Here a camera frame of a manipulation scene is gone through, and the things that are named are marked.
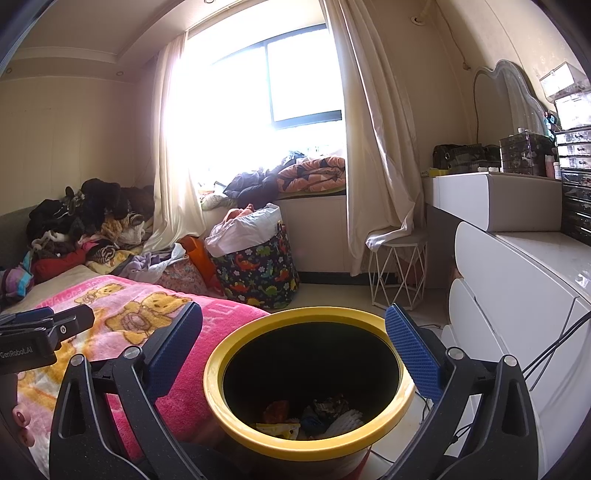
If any red white candy wrapper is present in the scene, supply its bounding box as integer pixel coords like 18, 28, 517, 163
263, 400, 290, 424

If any yellow white snack bag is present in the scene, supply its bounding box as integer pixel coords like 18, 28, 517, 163
256, 422, 301, 440

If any yellow rim trash bin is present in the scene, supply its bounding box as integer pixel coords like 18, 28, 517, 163
204, 307, 415, 479

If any person's left hand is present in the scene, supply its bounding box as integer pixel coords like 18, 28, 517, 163
12, 404, 35, 448

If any striped purple blue cloth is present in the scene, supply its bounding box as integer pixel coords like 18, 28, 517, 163
0, 251, 34, 308

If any pink bear blanket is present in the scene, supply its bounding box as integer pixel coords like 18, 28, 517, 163
12, 276, 266, 473

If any grey white clothes heap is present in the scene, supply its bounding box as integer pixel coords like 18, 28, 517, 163
117, 243, 186, 284

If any pile of dark clothes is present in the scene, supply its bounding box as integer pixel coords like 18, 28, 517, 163
26, 178, 154, 284

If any floral fabric bag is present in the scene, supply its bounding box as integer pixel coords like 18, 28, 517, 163
156, 257, 209, 295

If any orange bag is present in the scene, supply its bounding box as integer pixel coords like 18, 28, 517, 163
179, 235, 223, 295

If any left cream curtain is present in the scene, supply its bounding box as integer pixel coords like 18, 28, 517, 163
143, 32, 206, 252

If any cream curtain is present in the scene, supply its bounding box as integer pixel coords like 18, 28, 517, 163
143, 32, 206, 252
321, 1, 425, 276

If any white plastic bag in basket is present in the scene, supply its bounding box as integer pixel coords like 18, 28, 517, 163
204, 203, 283, 258

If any dinosaur print laundry basket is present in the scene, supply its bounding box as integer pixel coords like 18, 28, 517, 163
211, 221, 300, 311

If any dark jacket on sill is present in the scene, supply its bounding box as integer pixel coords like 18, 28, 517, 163
223, 151, 305, 209

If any right cream curtain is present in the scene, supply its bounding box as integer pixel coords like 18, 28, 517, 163
321, 1, 425, 276

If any black bag on dresser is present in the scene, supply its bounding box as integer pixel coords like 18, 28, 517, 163
433, 144, 501, 174

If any orange patterned folded blanket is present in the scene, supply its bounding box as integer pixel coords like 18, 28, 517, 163
276, 156, 346, 194

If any black drawer organizer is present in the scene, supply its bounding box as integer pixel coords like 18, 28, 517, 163
556, 126, 591, 245

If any mirror on dresser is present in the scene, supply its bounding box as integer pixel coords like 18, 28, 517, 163
473, 60, 548, 145

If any white wire side table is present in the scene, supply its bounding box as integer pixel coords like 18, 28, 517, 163
368, 230, 428, 310

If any window frame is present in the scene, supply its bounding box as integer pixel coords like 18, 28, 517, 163
223, 24, 342, 129

